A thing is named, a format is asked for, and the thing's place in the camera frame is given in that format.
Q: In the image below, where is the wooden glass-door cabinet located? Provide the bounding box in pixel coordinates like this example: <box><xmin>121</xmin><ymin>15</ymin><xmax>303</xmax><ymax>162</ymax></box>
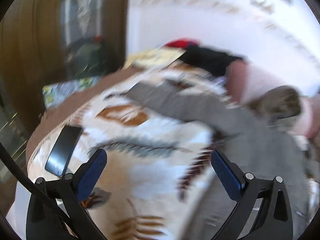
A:
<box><xmin>0</xmin><ymin>0</ymin><xmax>130</xmax><ymax>140</ymax></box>

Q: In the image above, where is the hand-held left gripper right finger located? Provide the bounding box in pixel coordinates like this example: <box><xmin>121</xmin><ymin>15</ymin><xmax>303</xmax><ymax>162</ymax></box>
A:
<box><xmin>211</xmin><ymin>150</ymin><xmax>293</xmax><ymax>240</ymax></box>

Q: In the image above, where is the black cable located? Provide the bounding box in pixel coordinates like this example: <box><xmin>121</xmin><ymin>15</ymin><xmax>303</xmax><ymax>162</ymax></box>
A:
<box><xmin>0</xmin><ymin>141</ymin><xmax>75</xmax><ymax>240</ymax></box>

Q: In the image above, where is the black smartphone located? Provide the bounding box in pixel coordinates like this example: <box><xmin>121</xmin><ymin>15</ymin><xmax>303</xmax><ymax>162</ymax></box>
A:
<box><xmin>44</xmin><ymin>125</ymin><xmax>83</xmax><ymax>177</ymax></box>

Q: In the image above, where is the grey quilted jacket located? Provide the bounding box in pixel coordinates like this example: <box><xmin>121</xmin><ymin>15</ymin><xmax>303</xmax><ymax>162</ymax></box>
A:
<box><xmin>126</xmin><ymin>80</ymin><xmax>320</xmax><ymax>240</ymax></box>

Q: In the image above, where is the black garment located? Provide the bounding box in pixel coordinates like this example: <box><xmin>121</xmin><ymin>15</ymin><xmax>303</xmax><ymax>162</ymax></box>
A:
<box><xmin>179</xmin><ymin>44</ymin><xmax>244</xmax><ymax>78</ymax></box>

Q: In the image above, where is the red garment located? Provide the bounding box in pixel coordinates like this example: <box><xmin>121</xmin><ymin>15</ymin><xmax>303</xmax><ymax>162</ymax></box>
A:
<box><xmin>164</xmin><ymin>38</ymin><xmax>200</xmax><ymax>49</ymax></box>

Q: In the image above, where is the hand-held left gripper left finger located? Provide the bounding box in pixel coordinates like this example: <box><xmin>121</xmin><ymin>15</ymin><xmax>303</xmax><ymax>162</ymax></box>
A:
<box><xmin>26</xmin><ymin>148</ymin><xmax>108</xmax><ymax>240</ymax></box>

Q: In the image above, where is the leaf print blanket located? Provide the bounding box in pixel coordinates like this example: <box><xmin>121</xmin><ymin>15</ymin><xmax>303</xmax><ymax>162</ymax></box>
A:
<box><xmin>5</xmin><ymin>66</ymin><xmax>250</xmax><ymax>240</ymax></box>

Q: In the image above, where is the pale yellow cloth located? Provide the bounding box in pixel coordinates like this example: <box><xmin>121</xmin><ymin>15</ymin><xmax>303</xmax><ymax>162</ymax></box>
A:
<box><xmin>125</xmin><ymin>47</ymin><xmax>187</xmax><ymax>70</ymax></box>

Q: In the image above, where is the green yellow patterned mat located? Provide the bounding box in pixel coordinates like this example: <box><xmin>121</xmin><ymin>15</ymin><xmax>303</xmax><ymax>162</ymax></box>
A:
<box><xmin>42</xmin><ymin>76</ymin><xmax>102</xmax><ymax>109</ymax></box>

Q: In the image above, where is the pink bolster cushion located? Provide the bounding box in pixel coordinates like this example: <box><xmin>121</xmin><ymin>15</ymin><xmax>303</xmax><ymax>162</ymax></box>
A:
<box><xmin>225</xmin><ymin>61</ymin><xmax>320</xmax><ymax>139</ymax></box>

